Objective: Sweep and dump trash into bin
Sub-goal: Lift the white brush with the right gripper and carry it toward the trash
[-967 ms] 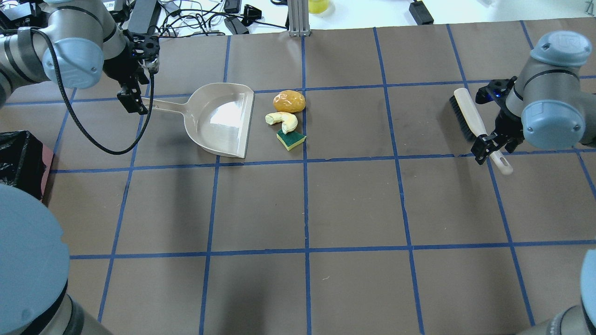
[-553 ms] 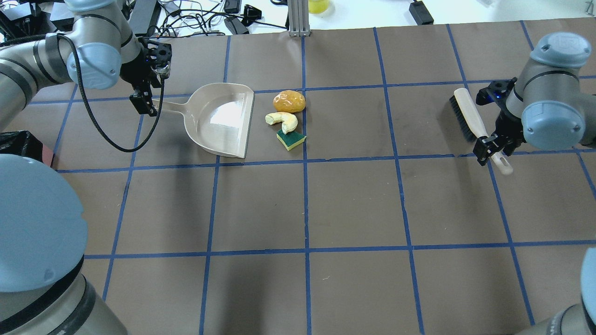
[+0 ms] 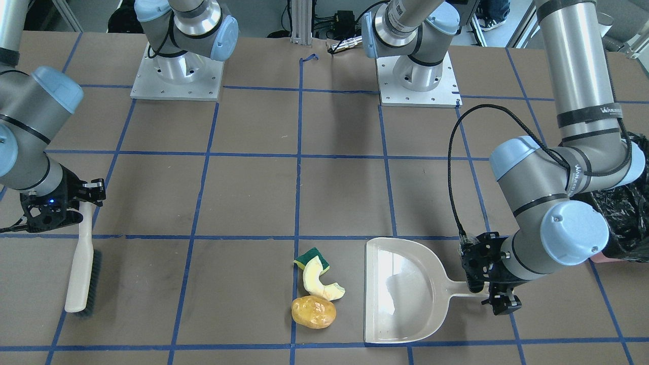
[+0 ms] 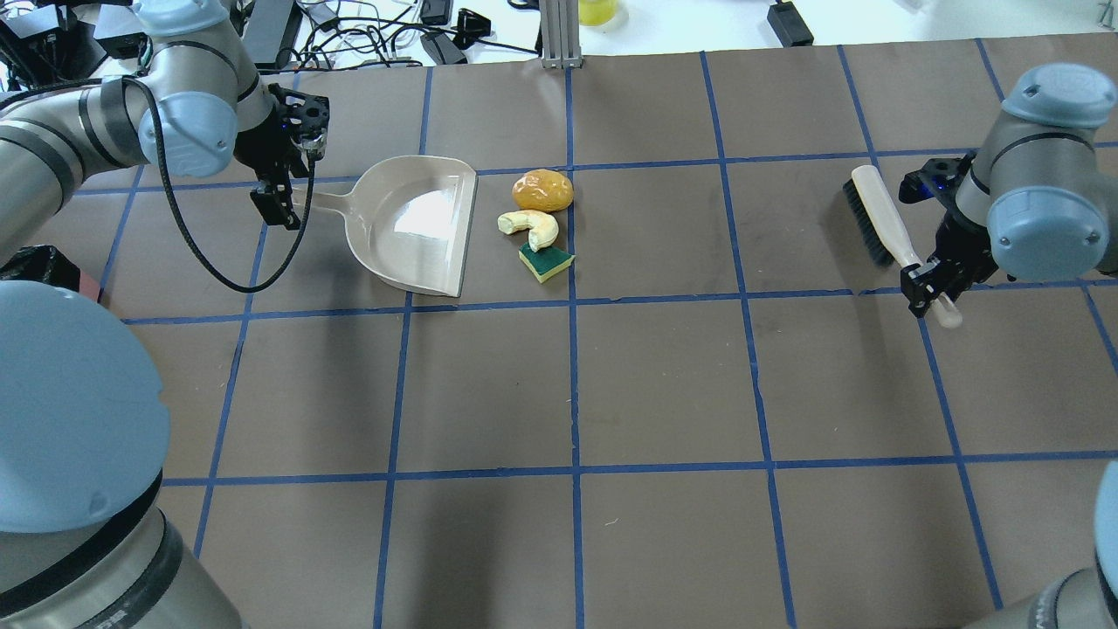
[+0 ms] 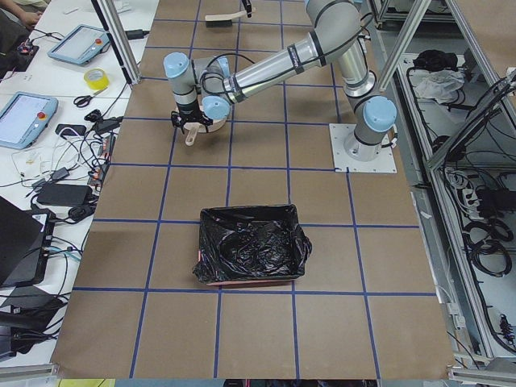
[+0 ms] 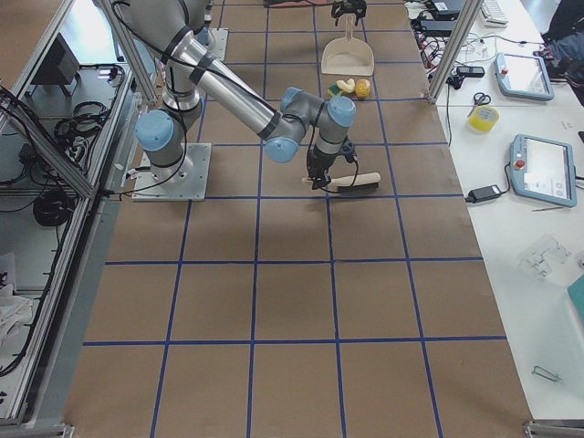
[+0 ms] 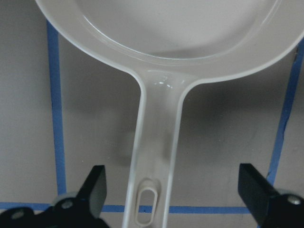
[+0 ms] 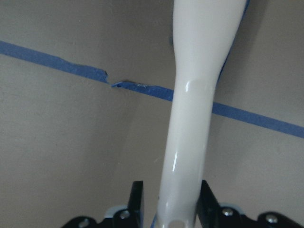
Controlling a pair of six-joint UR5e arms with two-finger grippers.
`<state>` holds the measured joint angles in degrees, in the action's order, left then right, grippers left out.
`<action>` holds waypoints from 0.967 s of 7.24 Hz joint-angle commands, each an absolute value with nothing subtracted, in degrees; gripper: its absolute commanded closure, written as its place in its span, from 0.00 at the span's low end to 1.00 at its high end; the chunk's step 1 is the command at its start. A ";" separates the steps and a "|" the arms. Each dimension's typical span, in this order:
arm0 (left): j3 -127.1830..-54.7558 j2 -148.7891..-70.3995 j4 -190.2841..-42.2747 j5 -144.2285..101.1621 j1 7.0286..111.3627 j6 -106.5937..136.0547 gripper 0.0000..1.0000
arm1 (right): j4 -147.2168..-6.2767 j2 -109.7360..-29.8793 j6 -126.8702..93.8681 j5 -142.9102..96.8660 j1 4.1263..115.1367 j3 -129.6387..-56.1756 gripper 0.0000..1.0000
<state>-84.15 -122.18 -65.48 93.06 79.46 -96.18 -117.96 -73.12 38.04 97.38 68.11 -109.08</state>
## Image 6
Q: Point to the green yellow sponge piece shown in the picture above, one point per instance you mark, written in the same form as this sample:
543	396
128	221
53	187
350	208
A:
334	91

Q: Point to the blue teach pendant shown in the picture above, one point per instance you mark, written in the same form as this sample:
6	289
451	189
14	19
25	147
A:
523	77
543	169

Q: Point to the near blue teach pendant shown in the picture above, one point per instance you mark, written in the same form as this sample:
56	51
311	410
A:
543	169

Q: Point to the aluminium frame post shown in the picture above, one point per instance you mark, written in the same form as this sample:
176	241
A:
453	47

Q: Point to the black handled scissors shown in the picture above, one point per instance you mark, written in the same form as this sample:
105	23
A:
481	99

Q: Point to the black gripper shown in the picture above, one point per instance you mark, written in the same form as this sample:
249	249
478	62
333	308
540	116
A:
316	163
349	6

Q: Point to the white hand brush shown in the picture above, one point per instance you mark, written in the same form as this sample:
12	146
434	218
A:
349	184

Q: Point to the black power adapter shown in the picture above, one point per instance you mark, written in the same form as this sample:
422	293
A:
483	194

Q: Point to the pale curved peel scrap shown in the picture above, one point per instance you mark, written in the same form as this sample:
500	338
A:
346	86

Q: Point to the clear plastic packaging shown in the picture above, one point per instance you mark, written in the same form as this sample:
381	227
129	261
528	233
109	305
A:
535	259

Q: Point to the far blue teach pendant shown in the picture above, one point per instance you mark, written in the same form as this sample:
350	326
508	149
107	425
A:
523	77

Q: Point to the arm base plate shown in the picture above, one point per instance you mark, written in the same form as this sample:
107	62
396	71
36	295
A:
215	41
184	181

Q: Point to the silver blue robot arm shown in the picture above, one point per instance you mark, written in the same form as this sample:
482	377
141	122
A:
169	29

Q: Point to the beige plastic dustpan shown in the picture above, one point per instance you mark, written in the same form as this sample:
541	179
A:
348	55

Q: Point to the yellow tape roll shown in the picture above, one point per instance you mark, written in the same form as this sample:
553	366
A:
483	118

